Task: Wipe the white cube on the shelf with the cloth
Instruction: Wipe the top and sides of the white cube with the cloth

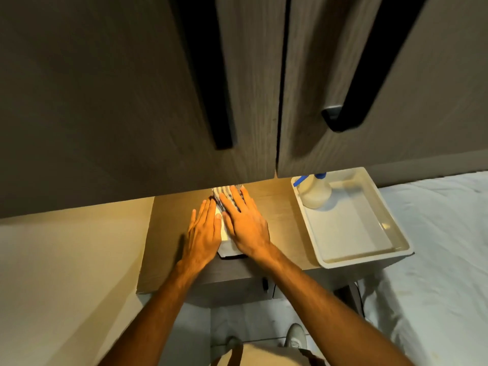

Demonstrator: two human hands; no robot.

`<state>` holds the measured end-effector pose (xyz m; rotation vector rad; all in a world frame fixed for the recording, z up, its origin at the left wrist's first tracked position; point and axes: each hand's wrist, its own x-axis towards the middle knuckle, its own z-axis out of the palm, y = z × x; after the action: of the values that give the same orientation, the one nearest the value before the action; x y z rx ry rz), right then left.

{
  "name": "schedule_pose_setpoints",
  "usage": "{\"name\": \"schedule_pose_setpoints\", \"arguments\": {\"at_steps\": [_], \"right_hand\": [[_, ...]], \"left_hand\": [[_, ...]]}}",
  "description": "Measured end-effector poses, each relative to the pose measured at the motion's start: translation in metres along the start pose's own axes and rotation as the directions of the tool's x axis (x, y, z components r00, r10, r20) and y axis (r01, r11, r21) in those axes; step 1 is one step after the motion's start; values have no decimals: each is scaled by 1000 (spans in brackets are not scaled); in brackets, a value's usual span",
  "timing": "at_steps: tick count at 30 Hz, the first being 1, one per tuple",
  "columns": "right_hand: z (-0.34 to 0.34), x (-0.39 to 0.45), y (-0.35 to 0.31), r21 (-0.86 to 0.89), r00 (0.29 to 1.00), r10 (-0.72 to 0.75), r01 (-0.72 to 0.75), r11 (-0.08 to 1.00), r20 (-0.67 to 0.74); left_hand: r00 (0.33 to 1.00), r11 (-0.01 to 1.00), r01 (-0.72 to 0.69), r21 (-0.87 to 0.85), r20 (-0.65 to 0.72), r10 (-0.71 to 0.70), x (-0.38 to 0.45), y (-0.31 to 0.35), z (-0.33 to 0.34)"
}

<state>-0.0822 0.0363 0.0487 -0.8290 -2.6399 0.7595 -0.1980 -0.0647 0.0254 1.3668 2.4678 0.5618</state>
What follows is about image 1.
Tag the narrow brown wooden cabinet door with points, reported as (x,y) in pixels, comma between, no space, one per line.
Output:
(95,110)

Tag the person's right hand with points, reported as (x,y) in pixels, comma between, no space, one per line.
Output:
(248,228)

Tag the bed with white sheet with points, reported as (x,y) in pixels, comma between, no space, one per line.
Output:
(438,263)

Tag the spray bottle with yellow nozzle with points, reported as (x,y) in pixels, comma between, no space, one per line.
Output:
(316,194)

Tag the black drawer knob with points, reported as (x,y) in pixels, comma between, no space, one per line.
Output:
(265,284)

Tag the person's right forearm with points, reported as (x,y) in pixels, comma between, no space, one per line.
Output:
(328,312)

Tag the wide brown wooden cabinet door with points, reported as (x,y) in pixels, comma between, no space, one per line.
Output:
(438,91)

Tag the person's left white shoe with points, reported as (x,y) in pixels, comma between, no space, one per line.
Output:
(233,343)

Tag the person's beige shorts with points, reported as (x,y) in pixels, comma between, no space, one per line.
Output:
(267,356)

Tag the white plastic tray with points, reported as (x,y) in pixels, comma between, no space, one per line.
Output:
(354,228)

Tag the person's white shoe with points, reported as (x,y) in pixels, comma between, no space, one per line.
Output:
(295,335)
(233,343)

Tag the person's right white shoe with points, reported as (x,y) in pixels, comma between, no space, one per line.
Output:
(295,335)

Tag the black white striped cloth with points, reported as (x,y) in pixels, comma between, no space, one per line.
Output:
(225,194)

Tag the brown wooden headboard panel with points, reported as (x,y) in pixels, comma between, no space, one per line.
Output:
(438,165)

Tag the white tissue box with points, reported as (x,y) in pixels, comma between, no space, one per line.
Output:
(224,234)

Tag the person's left hand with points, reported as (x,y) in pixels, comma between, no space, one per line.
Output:
(202,240)

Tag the person's left forearm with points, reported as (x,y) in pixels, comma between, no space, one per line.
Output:
(152,320)

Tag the brown wooden nightstand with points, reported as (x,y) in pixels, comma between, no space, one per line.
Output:
(164,243)

